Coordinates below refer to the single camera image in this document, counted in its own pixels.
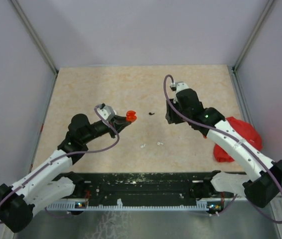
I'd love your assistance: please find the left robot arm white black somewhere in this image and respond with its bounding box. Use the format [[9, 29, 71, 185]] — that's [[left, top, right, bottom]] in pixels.
[[0, 110, 137, 233]]

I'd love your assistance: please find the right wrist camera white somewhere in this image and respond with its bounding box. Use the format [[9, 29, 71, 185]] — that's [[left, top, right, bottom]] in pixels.
[[170, 82, 189, 94]]

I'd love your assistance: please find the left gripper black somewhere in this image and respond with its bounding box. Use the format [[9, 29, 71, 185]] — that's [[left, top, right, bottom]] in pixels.
[[82, 115, 131, 143]]

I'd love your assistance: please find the orange earbud charging case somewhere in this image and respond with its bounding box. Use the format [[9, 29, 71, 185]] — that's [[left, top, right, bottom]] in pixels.
[[126, 110, 137, 122]]

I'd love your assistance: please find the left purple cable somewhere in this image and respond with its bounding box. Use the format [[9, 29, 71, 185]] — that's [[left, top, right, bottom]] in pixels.
[[0, 104, 120, 224]]

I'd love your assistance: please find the white cable duct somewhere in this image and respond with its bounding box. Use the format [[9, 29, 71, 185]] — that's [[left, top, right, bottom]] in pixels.
[[47, 199, 222, 212]]

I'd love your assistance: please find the aluminium frame post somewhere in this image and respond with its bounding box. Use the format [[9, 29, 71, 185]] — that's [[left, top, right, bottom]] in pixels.
[[232, 0, 278, 73], [8, 0, 58, 75]]

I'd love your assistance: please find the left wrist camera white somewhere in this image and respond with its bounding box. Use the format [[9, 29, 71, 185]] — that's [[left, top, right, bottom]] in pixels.
[[99, 104, 117, 122]]

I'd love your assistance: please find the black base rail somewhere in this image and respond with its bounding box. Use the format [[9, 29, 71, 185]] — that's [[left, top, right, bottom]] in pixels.
[[69, 172, 220, 206]]

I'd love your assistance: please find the left aluminium frame post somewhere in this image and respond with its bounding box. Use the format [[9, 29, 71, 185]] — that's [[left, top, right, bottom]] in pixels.
[[8, 0, 58, 75]]

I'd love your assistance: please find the right aluminium frame post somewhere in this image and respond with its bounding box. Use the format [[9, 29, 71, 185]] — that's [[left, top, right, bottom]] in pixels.
[[232, 0, 278, 73]]

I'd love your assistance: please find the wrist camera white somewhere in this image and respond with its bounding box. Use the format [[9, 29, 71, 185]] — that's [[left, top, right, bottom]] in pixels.
[[170, 82, 189, 94], [99, 104, 117, 122]]

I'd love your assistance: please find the red cloth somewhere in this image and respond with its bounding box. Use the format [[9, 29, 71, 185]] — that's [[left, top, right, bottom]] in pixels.
[[213, 117, 263, 163]]

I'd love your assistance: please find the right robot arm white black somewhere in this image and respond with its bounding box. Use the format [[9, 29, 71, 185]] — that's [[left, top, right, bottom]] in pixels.
[[165, 83, 282, 208]]

